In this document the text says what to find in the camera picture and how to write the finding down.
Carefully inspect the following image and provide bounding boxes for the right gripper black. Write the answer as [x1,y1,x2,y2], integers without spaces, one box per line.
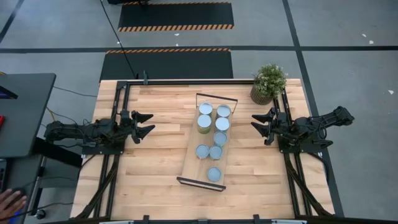
[249,106,292,146]

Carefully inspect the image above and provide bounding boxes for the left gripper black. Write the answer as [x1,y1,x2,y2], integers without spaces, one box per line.
[119,108,156,145]

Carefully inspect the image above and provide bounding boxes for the tin can with white lid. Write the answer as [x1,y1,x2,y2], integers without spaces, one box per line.
[215,116,231,133]

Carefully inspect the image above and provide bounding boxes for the diced tomatoes tin can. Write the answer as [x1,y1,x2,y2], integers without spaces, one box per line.
[208,145,224,161]
[213,131,228,147]
[206,167,223,183]

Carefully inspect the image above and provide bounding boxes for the green label tin can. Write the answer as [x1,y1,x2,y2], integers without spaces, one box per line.
[197,114,212,135]

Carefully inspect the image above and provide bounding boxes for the teal label tin can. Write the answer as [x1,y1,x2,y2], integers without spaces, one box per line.
[198,101,214,116]

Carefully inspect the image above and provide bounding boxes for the potted plant woven pot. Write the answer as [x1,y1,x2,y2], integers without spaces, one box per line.
[249,63,289,106]

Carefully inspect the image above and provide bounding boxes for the black mat one hazard stripe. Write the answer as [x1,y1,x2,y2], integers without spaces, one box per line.
[99,48,234,80]

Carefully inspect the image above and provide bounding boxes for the black desk crossbar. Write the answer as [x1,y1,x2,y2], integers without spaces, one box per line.
[32,136,84,169]

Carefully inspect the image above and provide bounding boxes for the black mat two hazard stripes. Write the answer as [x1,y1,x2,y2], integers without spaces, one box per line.
[117,1,234,33]

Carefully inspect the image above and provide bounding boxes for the grey desk leg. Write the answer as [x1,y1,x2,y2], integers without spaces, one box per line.
[26,155,48,215]

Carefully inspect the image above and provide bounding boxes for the black desk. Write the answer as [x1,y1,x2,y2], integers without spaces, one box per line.
[0,73,57,159]

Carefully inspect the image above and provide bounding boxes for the dark screen device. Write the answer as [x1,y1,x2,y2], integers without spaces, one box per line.
[0,84,19,100]

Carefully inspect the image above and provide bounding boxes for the black computer mouse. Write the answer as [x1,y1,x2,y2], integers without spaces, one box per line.
[11,186,28,197]

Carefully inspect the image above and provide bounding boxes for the dark keyboard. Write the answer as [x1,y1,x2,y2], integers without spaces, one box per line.
[0,158,7,194]

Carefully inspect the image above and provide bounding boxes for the person's hand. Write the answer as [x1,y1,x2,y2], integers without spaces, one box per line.
[0,189,28,222]

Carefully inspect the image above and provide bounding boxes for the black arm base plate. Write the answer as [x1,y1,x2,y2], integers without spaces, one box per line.
[276,129,334,154]
[81,132,126,156]

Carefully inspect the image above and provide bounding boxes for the black aluminium table frame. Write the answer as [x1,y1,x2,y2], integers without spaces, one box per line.
[73,79,335,220]

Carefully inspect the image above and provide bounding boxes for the wooden tray with handles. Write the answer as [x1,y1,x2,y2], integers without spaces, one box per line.
[175,91,239,192]

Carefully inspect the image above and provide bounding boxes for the grey floor cable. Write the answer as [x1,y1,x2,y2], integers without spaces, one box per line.
[52,85,98,98]

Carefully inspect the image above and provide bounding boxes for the black floor cable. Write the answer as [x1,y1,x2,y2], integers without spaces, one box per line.
[99,0,139,79]

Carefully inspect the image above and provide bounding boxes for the thin dark floor cable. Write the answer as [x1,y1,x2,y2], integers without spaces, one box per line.
[18,202,75,218]

